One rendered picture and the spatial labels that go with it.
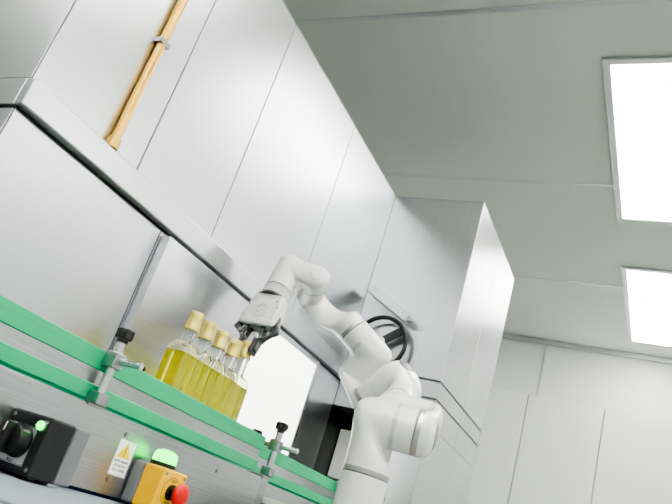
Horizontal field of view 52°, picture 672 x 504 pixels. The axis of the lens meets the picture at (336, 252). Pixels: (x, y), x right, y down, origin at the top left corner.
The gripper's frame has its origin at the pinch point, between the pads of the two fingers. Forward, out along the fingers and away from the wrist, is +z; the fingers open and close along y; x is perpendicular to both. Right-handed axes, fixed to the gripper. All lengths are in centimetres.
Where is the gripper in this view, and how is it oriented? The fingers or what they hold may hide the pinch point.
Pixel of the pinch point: (247, 346)
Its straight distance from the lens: 178.1
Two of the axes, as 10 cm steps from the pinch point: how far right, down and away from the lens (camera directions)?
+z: -3.7, 7.4, -5.6
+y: 8.8, 1.0, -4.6
